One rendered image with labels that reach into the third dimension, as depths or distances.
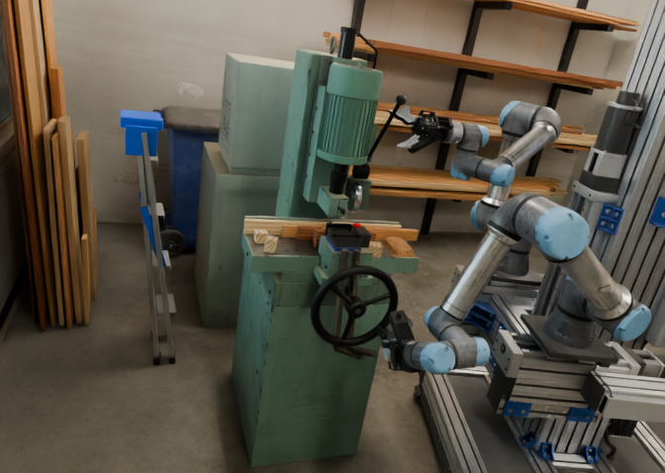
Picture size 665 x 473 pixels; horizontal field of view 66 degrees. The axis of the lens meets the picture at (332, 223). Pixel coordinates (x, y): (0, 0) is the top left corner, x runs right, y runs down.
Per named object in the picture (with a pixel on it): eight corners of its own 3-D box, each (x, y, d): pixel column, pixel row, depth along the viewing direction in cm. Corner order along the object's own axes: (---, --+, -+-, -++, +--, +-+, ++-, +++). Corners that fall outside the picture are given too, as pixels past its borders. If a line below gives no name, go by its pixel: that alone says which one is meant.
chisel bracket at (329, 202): (327, 221, 179) (331, 197, 176) (316, 206, 191) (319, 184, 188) (346, 221, 182) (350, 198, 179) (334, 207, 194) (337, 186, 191)
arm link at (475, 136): (487, 151, 178) (493, 128, 175) (459, 148, 174) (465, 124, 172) (474, 146, 185) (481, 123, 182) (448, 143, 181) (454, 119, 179)
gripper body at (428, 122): (419, 109, 169) (450, 113, 173) (408, 126, 176) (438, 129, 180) (424, 127, 165) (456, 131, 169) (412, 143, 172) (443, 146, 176)
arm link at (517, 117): (495, 240, 206) (538, 105, 190) (463, 227, 216) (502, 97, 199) (509, 237, 215) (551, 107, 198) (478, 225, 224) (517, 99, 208)
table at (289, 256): (254, 286, 157) (256, 269, 154) (239, 244, 183) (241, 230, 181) (428, 285, 177) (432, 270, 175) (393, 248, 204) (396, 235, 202)
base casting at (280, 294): (270, 307, 172) (273, 283, 169) (244, 237, 223) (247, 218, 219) (391, 305, 187) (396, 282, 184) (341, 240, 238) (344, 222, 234)
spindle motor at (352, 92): (325, 164, 167) (339, 65, 156) (310, 150, 182) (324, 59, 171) (374, 168, 173) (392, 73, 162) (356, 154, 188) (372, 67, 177)
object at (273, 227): (243, 234, 178) (245, 220, 176) (242, 232, 180) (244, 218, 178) (399, 237, 198) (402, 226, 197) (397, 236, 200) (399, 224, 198)
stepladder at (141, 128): (144, 369, 242) (119, 119, 196) (142, 338, 263) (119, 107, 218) (179, 363, 247) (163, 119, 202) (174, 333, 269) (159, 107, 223)
